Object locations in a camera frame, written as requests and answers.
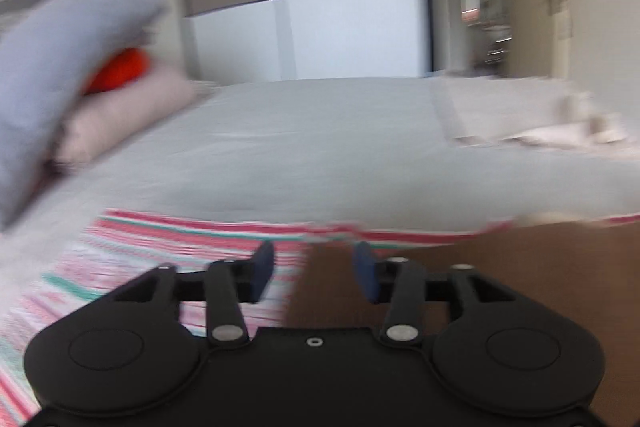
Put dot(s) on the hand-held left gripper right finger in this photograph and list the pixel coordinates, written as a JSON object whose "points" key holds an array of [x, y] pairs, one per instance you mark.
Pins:
{"points": [[365, 272]]}

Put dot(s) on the pink pillow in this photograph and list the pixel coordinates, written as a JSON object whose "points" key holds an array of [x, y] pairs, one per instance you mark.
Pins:
{"points": [[125, 112]]}

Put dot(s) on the blue-grey folded blanket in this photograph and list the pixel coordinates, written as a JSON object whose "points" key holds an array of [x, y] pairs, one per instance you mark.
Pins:
{"points": [[55, 72]]}

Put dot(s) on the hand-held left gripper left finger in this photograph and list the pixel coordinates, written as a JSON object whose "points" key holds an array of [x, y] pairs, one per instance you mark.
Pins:
{"points": [[262, 269]]}

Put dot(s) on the brown coat with fleece collar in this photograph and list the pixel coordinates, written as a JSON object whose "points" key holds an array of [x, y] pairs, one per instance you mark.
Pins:
{"points": [[500, 287]]}

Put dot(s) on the white folded sheet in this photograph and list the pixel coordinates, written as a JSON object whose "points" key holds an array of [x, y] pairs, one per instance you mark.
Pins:
{"points": [[520, 112]]}

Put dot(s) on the patterned striped blanket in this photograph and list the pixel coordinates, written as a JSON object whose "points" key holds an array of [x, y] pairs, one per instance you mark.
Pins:
{"points": [[125, 257]]}

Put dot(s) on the orange-red plush toy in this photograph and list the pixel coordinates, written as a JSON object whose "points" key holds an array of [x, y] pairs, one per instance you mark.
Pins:
{"points": [[122, 69]]}

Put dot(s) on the grey quilted headboard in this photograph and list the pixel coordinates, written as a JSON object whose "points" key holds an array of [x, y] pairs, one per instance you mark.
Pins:
{"points": [[20, 14]]}

